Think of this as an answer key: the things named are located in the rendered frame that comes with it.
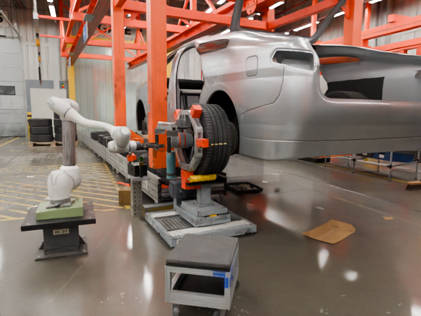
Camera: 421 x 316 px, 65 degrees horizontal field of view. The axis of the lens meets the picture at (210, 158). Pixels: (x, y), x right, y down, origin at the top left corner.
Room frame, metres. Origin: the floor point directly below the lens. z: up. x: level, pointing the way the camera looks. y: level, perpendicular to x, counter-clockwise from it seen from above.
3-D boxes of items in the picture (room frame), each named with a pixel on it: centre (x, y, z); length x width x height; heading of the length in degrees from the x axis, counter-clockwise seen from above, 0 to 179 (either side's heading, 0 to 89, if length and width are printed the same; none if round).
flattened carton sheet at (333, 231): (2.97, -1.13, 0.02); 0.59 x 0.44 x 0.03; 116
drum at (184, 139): (3.00, 0.28, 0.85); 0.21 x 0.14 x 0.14; 116
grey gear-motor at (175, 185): (3.42, 0.21, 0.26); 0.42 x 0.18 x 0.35; 116
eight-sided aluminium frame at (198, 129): (3.03, 0.21, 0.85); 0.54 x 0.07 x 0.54; 26
